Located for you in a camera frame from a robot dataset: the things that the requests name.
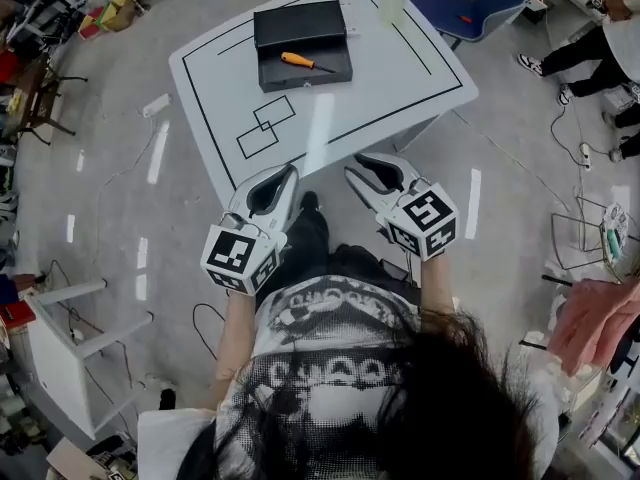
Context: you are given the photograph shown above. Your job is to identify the person's black white printed shirt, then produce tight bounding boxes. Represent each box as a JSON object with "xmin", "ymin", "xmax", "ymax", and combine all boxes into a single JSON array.
[{"xmin": 137, "ymin": 275, "xmax": 560, "ymax": 480}]

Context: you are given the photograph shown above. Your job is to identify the person's left forearm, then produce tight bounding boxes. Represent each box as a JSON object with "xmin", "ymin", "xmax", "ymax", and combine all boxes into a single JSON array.
[{"xmin": 207, "ymin": 290, "xmax": 259, "ymax": 412}]

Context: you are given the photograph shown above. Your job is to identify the translucent pale green cup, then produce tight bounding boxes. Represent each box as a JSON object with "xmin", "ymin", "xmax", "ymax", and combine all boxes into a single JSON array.
[{"xmin": 377, "ymin": 0, "xmax": 406, "ymax": 24}]

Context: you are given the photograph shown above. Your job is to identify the black floor cable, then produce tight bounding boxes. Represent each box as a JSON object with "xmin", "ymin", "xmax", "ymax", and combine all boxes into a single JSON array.
[{"xmin": 192, "ymin": 302, "xmax": 226, "ymax": 362}]

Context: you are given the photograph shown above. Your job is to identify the black drawer box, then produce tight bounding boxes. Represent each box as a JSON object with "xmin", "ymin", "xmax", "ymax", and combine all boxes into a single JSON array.
[{"xmin": 252, "ymin": 0, "xmax": 354, "ymax": 94}]

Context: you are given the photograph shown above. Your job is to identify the patterned round tray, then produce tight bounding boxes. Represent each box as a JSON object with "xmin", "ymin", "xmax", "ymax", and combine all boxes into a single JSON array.
[{"xmin": 601, "ymin": 202, "xmax": 630, "ymax": 269}]

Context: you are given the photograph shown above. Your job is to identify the person's black trousers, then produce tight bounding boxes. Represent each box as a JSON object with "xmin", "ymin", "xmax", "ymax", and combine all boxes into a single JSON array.
[{"xmin": 279, "ymin": 207, "xmax": 421, "ymax": 314}]

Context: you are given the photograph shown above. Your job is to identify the red book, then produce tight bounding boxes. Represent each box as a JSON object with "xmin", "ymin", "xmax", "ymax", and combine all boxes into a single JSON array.
[{"xmin": 0, "ymin": 300, "xmax": 39, "ymax": 329}]

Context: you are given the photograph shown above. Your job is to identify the gold wire side table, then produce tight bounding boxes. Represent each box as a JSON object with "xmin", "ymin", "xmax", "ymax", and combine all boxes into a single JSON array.
[{"xmin": 551, "ymin": 196, "xmax": 631, "ymax": 284}]

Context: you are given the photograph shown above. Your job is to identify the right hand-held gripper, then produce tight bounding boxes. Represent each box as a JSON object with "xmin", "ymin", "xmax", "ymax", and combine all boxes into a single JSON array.
[{"xmin": 343, "ymin": 152, "xmax": 460, "ymax": 263}]

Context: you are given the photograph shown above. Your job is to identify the black metal chair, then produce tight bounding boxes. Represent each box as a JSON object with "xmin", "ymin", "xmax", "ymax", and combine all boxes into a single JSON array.
[{"xmin": 9, "ymin": 52, "xmax": 89, "ymax": 147}]

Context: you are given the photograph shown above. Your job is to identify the orange handled screwdriver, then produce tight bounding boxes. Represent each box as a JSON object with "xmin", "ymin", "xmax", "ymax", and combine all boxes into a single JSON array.
[{"xmin": 279, "ymin": 51, "xmax": 339, "ymax": 75}]

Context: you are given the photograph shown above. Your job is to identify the white table with black lines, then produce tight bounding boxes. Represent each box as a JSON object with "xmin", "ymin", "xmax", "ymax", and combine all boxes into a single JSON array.
[{"xmin": 168, "ymin": 0, "xmax": 480, "ymax": 204}]

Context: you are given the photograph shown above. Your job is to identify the pink jacket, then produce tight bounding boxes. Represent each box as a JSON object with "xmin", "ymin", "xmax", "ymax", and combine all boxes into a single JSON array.
[{"xmin": 547, "ymin": 278, "xmax": 640, "ymax": 379}]

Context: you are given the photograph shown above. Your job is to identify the person's right forearm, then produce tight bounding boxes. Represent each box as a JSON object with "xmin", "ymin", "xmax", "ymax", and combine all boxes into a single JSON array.
[{"xmin": 418, "ymin": 255, "xmax": 457, "ymax": 319}]

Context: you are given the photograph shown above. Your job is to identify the plain white table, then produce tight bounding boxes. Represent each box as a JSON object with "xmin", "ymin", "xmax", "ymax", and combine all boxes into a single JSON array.
[{"xmin": 24, "ymin": 277, "xmax": 154, "ymax": 442}]

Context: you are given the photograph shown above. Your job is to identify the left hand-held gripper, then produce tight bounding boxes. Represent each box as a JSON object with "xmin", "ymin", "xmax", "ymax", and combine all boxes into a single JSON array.
[{"xmin": 199, "ymin": 164, "xmax": 300, "ymax": 298}]

